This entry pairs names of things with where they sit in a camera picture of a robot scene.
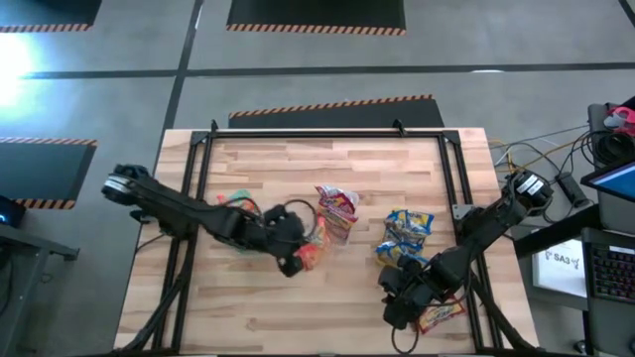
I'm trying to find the black aluminium table frame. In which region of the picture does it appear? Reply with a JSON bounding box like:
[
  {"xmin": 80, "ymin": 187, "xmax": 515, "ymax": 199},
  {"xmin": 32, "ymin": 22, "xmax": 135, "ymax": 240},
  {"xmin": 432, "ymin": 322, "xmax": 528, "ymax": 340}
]
[{"xmin": 116, "ymin": 118, "xmax": 547, "ymax": 357}]

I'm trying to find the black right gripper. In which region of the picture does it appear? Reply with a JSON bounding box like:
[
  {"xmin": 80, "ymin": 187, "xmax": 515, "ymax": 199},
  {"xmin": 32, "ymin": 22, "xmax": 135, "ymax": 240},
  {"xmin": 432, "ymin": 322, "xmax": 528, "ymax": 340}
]
[{"xmin": 377, "ymin": 254, "xmax": 439, "ymax": 332}]

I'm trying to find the orange Maruchan chicken noodle pack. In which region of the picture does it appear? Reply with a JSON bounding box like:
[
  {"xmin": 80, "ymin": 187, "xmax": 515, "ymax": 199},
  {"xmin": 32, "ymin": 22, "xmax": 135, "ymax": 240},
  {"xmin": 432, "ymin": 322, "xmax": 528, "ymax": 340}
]
[
  {"xmin": 292, "ymin": 232, "xmax": 331, "ymax": 273},
  {"xmin": 216, "ymin": 189, "xmax": 263, "ymax": 215}
]

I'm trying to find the black device with blue light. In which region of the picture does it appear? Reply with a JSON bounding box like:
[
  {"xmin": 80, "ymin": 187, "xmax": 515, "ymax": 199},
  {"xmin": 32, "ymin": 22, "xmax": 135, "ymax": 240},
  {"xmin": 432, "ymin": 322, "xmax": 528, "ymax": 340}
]
[{"xmin": 0, "ymin": 194, "xmax": 27, "ymax": 229}]

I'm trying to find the backlit black keyboard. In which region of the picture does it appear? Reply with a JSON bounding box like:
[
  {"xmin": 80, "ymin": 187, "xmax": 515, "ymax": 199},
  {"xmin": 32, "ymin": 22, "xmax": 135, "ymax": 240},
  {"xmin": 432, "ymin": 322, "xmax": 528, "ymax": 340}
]
[{"xmin": 589, "ymin": 245, "xmax": 635, "ymax": 304}]

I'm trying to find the white SA3 sign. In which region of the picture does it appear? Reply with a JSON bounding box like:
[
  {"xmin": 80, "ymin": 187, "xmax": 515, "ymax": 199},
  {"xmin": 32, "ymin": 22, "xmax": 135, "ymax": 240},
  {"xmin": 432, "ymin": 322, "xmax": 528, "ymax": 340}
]
[{"xmin": 531, "ymin": 238, "xmax": 589, "ymax": 298}]

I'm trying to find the black hazard-striped floor mat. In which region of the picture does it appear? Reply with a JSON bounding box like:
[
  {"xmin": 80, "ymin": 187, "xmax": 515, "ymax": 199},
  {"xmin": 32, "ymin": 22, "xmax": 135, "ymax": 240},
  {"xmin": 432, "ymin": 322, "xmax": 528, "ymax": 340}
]
[
  {"xmin": 0, "ymin": 137, "xmax": 99, "ymax": 210},
  {"xmin": 226, "ymin": 0, "xmax": 407, "ymax": 37},
  {"xmin": 227, "ymin": 94, "xmax": 445, "ymax": 131},
  {"xmin": 0, "ymin": 0, "xmax": 103, "ymax": 34}
]

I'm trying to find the grey equipment case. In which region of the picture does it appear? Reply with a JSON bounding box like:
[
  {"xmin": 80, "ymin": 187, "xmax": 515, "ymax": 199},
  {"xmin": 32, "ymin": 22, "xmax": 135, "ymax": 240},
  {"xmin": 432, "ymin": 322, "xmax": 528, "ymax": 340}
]
[{"xmin": 587, "ymin": 102, "xmax": 635, "ymax": 170}]

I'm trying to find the coiled black cable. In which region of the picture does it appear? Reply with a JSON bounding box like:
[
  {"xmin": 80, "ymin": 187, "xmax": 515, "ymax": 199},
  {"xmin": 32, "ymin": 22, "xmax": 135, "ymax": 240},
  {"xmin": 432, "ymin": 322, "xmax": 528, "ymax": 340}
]
[{"xmin": 592, "ymin": 131, "xmax": 635, "ymax": 168}]

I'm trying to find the pink plastic item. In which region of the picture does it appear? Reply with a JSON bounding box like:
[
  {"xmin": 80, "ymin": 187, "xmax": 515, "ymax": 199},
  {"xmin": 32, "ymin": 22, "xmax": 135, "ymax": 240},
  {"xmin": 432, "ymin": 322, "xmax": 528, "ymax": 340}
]
[{"xmin": 603, "ymin": 106, "xmax": 635, "ymax": 139}]

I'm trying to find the dark computer desk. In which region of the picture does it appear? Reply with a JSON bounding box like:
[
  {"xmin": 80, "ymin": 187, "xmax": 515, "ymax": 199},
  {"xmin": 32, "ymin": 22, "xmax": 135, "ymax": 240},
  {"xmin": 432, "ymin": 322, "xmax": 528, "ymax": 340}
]
[{"xmin": 513, "ymin": 202, "xmax": 635, "ymax": 357}]

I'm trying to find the grey side desk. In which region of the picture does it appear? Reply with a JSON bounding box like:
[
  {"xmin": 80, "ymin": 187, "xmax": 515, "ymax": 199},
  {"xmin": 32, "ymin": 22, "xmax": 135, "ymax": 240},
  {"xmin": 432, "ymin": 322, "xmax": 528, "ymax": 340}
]
[{"xmin": 0, "ymin": 222, "xmax": 80, "ymax": 357}]

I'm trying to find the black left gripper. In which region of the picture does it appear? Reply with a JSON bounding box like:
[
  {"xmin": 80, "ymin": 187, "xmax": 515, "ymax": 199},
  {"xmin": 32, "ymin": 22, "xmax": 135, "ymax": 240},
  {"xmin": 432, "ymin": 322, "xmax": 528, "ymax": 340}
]
[{"xmin": 262, "ymin": 202, "xmax": 308, "ymax": 279}]

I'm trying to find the clear plastic container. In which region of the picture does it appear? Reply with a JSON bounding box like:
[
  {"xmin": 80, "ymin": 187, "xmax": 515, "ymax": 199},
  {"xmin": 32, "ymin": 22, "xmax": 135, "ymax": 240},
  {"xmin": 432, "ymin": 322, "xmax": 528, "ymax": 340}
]
[{"xmin": 314, "ymin": 183, "xmax": 362, "ymax": 249}]

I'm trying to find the green plastic container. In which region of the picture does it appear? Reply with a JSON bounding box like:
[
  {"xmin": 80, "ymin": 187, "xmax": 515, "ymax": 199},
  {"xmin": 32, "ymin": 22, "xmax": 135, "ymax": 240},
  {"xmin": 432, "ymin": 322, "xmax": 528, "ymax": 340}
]
[{"xmin": 216, "ymin": 187, "xmax": 272, "ymax": 255}]

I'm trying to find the red Maruchan beef noodle pack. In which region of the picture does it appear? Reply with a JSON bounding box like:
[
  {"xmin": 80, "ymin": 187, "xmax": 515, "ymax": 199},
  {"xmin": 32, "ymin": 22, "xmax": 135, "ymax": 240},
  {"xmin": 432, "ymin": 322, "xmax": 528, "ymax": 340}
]
[
  {"xmin": 316, "ymin": 203, "xmax": 358, "ymax": 247},
  {"xmin": 315, "ymin": 183, "xmax": 361, "ymax": 213},
  {"xmin": 415, "ymin": 296, "xmax": 468, "ymax": 335}
]

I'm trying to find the grey floor cable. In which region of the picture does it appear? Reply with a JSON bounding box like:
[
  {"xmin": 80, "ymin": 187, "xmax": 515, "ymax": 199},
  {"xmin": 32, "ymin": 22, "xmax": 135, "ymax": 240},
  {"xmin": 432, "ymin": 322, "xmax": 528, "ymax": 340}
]
[{"xmin": 488, "ymin": 123, "xmax": 591, "ymax": 150}]

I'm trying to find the laptop with blue screen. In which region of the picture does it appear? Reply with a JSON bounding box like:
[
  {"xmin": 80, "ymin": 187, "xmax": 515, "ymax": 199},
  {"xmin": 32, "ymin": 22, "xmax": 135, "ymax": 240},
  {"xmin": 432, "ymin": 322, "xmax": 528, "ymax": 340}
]
[{"xmin": 579, "ymin": 161, "xmax": 635, "ymax": 204}]

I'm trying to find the yellow plastic container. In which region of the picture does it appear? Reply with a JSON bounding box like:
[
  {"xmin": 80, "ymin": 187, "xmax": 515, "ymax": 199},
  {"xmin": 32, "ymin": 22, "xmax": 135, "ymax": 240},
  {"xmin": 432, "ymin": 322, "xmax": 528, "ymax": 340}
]
[{"xmin": 374, "ymin": 206, "xmax": 439, "ymax": 272}]

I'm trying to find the black power brick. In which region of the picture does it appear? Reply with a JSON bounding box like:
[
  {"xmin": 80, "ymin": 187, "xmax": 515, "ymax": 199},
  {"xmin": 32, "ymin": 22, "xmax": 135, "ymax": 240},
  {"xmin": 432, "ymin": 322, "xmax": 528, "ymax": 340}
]
[{"xmin": 554, "ymin": 172, "xmax": 592, "ymax": 209}]

